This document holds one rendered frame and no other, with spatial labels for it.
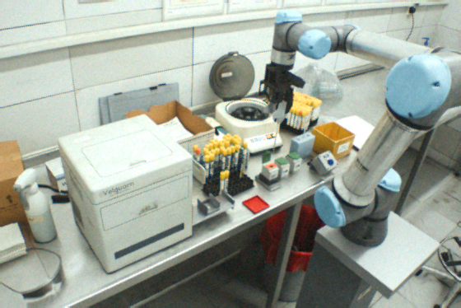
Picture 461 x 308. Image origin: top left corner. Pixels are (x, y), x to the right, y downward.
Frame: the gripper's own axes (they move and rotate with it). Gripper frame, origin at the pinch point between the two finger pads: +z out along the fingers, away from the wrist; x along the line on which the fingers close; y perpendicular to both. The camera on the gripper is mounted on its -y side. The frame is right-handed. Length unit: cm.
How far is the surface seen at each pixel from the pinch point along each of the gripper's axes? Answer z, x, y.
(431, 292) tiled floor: 114, 55, -97
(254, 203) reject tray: 26.7, 6.2, 12.0
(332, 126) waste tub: 19.3, -8.0, -44.3
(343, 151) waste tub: 23.3, 4.4, -38.3
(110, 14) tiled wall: -25, -57, 32
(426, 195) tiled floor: 114, 4, -182
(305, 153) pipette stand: 23.5, -3.4, -22.6
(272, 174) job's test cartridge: 21.0, 2.0, 1.0
